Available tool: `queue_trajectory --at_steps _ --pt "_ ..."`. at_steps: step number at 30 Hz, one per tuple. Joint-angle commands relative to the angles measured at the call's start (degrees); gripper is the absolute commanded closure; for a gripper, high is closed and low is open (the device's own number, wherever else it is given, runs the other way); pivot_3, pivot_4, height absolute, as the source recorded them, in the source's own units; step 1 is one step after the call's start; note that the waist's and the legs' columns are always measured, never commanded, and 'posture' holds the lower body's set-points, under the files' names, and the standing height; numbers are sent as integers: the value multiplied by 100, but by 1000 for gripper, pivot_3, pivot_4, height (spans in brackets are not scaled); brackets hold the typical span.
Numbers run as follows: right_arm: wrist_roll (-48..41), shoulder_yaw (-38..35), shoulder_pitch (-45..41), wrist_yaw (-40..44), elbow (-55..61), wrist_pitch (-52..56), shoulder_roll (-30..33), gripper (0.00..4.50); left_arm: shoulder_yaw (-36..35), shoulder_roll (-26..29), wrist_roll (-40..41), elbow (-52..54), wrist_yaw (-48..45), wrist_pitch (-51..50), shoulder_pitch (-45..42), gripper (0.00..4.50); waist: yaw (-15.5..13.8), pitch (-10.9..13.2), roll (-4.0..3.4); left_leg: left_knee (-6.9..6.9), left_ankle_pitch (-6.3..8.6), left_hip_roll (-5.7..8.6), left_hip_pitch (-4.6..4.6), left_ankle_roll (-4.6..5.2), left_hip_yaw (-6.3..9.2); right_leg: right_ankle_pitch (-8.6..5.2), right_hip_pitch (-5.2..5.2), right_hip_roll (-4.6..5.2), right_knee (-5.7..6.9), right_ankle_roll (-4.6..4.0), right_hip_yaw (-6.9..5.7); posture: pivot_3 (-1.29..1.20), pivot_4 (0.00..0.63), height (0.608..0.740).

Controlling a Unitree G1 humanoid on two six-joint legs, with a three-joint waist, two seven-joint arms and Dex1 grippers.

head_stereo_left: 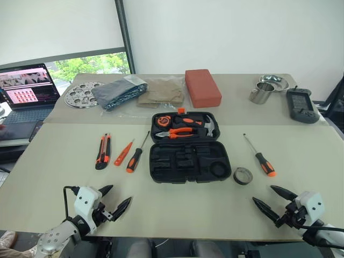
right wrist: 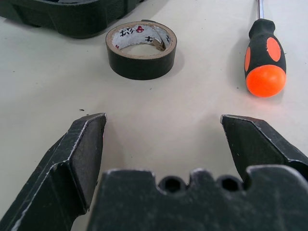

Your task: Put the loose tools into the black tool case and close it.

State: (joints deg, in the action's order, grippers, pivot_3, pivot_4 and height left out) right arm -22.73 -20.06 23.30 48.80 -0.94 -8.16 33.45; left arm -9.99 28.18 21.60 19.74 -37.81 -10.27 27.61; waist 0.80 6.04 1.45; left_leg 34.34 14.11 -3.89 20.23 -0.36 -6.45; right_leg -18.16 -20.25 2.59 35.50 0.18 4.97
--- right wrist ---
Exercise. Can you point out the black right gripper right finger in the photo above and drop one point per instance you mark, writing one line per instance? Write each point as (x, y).
(260, 144)

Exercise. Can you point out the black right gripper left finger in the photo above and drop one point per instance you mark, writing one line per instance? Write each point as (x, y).
(48, 173)

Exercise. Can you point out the black electrical tape roll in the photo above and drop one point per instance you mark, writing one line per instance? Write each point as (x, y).
(142, 67)

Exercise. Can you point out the black plastic tool case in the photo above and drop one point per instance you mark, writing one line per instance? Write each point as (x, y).
(72, 19)

